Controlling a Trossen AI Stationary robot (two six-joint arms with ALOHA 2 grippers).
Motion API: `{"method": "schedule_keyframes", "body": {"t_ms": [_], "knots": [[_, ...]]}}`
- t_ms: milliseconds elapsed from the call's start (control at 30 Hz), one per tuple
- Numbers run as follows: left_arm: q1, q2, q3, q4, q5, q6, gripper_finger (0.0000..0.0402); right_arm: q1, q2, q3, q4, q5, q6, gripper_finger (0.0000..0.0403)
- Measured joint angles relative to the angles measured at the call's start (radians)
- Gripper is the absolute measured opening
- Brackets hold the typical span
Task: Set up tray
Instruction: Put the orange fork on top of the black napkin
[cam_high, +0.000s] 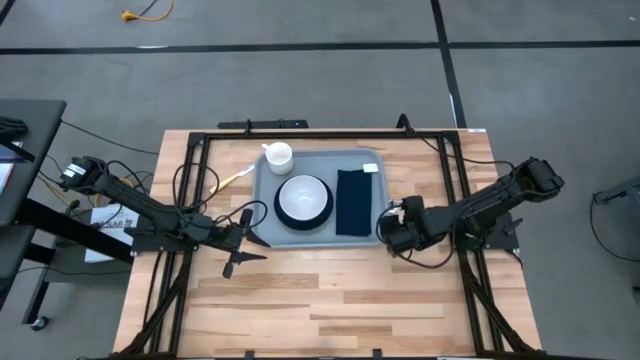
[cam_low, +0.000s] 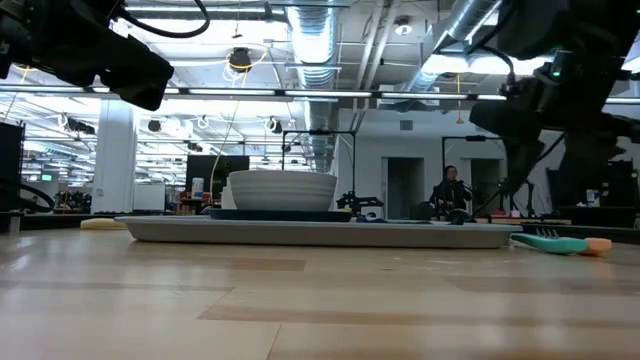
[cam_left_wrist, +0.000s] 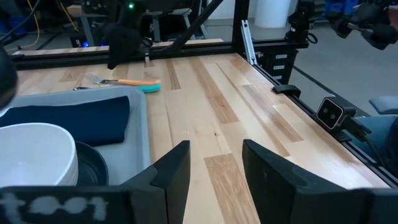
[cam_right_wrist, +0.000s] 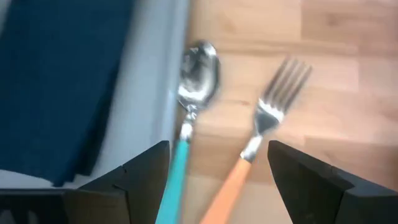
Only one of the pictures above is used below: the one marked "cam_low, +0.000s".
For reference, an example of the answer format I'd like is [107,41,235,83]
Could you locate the dark teal plate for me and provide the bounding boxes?
[207,208,354,223]

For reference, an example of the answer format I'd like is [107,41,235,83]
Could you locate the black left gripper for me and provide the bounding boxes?
[29,0,176,113]

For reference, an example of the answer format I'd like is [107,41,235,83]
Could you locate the dark grey domed object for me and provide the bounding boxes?
[444,208,475,224]

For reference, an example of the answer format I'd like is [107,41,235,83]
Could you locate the white building column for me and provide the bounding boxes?
[91,107,139,215]

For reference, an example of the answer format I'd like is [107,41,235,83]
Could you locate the long ceiling light strip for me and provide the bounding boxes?
[0,84,640,105]

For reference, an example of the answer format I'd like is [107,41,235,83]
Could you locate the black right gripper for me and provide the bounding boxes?
[501,74,640,207]

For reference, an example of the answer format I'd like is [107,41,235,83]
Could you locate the silver ribbed ceiling duct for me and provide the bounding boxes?
[284,0,346,174]

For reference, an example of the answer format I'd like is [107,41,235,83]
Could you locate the black monitor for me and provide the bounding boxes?
[185,154,251,201]

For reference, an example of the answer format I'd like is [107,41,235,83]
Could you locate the pale yellow pad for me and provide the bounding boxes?
[79,217,129,232]

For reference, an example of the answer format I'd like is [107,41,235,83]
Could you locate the black cabinet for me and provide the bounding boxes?
[0,122,26,211]

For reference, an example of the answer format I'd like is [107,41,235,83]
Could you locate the orange handled fork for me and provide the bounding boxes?
[533,227,613,257]

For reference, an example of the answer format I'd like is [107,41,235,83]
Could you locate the white ribbed bowl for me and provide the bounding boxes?
[228,169,339,212]

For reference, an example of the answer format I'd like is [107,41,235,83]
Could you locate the person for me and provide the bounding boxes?
[429,164,474,221]

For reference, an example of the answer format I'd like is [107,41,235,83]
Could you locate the black ceiling camera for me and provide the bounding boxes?
[228,46,254,74]

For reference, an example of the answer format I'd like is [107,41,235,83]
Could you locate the grey plastic tray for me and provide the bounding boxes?
[113,214,524,250]

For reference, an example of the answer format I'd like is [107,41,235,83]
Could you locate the black storage crates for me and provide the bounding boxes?
[546,158,640,229]

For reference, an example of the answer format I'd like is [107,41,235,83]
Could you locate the white plastic tub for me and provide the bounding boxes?
[220,179,236,211]

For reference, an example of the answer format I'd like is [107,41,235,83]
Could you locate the white cabinet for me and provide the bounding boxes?
[132,183,167,212]

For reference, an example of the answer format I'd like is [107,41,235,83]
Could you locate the black metal frame rig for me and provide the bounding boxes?
[280,128,357,211]
[441,133,506,216]

